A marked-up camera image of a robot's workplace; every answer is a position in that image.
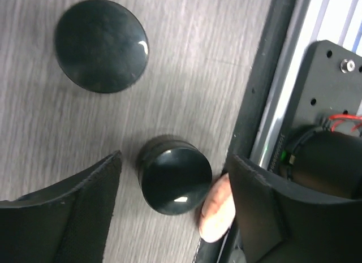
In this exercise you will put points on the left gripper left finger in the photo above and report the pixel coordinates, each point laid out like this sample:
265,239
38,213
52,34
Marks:
66,222

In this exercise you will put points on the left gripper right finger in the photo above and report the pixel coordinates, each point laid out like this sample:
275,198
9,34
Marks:
281,221

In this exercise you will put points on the orange round powder puff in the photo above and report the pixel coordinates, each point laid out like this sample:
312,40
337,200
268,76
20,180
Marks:
218,211

